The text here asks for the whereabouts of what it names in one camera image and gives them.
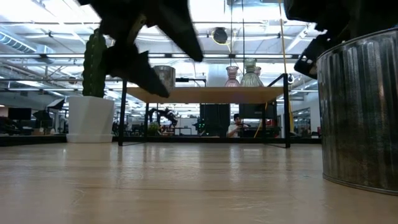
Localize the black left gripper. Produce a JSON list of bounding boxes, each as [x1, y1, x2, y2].
[[77, 0, 205, 99]]

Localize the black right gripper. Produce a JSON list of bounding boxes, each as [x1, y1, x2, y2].
[[294, 32, 330, 80]]

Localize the floral label tin candle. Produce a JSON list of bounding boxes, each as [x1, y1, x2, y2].
[[154, 65, 177, 94]]

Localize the green glass candle holder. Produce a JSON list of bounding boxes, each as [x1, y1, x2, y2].
[[239, 58, 264, 88]]

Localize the ribbed silver tin candle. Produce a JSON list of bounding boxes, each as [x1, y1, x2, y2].
[[317, 27, 398, 197]]

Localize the pink glass candle holder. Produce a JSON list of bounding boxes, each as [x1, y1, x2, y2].
[[224, 65, 241, 88]]

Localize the green artificial cactus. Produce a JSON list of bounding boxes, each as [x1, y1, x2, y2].
[[81, 28, 109, 99]]

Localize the wooden shelf riser black legs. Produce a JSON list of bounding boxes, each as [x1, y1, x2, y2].
[[118, 73, 292, 149]]

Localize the wide dark background monitor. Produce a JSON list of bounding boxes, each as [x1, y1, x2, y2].
[[238, 103, 277, 119]]

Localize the small green background plant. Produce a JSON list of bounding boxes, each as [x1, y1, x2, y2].
[[147, 123, 161, 137]]

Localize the black background cabinet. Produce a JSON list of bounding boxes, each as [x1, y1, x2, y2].
[[200, 104, 231, 138]]

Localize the white hexagonal plant pot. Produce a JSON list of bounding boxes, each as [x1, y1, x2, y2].
[[66, 95, 115, 144]]

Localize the person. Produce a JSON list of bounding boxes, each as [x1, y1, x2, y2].
[[226, 113, 249, 138]]

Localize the yellow hanging cable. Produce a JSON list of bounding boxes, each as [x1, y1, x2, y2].
[[277, 0, 295, 133]]

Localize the black ceiling cable reel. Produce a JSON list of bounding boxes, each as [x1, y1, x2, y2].
[[212, 27, 229, 45]]

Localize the thin black hanging cable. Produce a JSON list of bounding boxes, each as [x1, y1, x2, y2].
[[230, 0, 234, 68]]

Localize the silver ceiling air duct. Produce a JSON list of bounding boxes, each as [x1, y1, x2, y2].
[[0, 30, 37, 54]]

